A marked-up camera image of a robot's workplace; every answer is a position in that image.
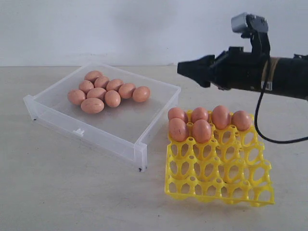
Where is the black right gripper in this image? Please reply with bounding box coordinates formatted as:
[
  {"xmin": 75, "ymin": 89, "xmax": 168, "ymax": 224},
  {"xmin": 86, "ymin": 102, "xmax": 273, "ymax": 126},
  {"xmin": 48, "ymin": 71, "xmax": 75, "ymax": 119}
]
[{"xmin": 177, "ymin": 33, "xmax": 272, "ymax": 90}]

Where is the clear plastic drawer bin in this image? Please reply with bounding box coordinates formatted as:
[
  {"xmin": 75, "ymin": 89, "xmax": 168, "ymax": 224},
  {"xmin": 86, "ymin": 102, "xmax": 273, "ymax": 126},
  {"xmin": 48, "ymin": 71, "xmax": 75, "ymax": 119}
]
[{"xmin": 24, "ymin": 63, "xmax": 181, "ymax": 172}]

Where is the yellow plastic egg tray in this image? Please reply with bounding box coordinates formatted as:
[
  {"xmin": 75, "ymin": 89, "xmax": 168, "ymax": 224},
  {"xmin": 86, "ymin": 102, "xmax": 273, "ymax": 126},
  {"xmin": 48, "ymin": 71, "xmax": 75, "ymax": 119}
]
[{"xmin": 165, "ymin": 121, "xmax": 275, "ymax": 207}]

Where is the brown egg row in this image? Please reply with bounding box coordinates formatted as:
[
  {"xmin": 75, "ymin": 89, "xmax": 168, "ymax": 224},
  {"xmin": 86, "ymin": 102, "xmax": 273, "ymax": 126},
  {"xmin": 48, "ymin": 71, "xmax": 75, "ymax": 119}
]
[{"xmin": 87, "ymin": 88, "xmax": 106, "ymax": 101}]

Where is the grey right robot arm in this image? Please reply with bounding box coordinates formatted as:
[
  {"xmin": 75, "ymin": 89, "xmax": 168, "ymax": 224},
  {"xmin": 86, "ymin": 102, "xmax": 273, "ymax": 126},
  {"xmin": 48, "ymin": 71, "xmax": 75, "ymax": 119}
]
[{"xmin": 177, "ymin": 39, "xmax": 308, "ymax": 99}]

